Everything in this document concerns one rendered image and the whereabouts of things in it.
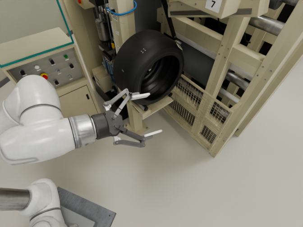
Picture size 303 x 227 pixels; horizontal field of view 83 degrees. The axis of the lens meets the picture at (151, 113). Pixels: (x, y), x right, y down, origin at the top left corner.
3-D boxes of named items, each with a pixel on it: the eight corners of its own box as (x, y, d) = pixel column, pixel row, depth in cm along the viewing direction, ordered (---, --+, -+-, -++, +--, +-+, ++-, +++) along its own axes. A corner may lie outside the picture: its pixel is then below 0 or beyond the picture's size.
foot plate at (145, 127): (123, 125, 244) (123, 124, 243) (138, 116, 255) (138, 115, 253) (134, 138, 231) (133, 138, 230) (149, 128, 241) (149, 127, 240)
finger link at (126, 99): (112, 123, 55) (108, 120, 55) (129, 97, 60) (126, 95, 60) (115, 120, 52) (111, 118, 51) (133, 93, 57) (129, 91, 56)
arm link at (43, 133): (74, 137, 41) (63, 100, 48) (-11, 159, 33) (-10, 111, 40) (77, 158, 49) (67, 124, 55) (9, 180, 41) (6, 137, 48)
